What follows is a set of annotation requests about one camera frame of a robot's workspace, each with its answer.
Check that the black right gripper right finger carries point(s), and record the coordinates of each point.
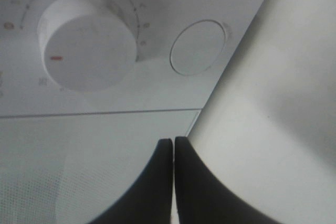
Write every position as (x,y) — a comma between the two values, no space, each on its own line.
(201,197)

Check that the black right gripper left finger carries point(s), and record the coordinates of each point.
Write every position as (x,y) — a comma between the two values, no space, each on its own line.
(149,199)

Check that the round door release button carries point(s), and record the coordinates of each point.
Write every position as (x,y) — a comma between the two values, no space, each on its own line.
(197,47)

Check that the white timer knob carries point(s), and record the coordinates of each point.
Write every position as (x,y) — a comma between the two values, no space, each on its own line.
(85,45)

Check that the white microwave door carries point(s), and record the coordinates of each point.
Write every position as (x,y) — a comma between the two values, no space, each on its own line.
(70,169)

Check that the white microwave oven body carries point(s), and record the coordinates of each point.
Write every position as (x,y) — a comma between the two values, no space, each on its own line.
(27,90)

